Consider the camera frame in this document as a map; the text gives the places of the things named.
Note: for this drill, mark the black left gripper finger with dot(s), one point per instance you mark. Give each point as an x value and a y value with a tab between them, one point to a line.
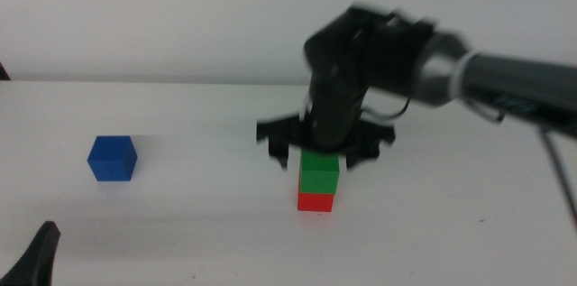
38	259

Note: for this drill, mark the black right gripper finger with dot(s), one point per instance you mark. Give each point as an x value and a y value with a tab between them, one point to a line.
278	153
360	155

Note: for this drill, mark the green cube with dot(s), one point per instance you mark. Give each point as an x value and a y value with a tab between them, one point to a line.
319	173

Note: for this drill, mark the red cube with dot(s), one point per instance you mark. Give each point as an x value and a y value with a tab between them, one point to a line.
315	202

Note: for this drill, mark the blue cube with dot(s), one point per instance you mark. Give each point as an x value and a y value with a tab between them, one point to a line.
112	162

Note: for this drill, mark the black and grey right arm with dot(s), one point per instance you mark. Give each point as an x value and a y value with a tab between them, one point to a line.
518	74

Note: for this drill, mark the dark brown object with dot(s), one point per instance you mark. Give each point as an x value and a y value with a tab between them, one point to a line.
3	74

